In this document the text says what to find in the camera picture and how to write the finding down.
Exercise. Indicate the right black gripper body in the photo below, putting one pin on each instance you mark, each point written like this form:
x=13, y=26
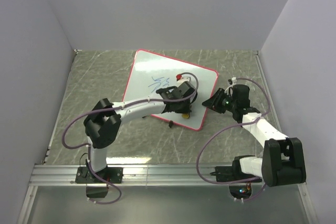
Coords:
x=228, y=103

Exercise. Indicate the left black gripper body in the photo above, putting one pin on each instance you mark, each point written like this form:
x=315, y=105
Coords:
x=185, y=107

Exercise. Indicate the yellow whiteboard eraser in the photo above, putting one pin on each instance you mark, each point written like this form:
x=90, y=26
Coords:
x=186, y=115

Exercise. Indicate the white board with pink frame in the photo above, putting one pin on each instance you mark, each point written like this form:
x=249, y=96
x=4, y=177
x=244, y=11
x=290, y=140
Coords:
x=151, y=71

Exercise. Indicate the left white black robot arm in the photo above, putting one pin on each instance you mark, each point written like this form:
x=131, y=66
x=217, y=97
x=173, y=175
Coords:
x=102, y=128

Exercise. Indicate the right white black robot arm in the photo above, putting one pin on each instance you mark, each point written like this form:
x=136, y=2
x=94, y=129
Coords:
x=282, y=162

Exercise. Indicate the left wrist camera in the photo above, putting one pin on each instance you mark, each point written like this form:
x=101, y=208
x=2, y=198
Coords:
x=180, y=79

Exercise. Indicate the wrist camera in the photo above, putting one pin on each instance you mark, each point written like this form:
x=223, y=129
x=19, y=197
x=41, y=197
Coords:
x=180, y=79
x=232, y=82

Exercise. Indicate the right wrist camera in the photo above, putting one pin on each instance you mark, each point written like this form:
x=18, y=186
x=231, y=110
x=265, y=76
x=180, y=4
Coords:
x=232, y=82

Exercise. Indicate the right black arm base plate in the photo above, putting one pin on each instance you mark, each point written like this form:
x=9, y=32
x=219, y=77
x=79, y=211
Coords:
x=228, y=174

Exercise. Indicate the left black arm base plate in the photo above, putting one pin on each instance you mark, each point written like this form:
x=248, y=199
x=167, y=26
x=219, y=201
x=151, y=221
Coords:
x=110, y=174

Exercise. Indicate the aluminium mounting rail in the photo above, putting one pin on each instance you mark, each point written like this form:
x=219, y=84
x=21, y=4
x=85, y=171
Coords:
x=159, y=194

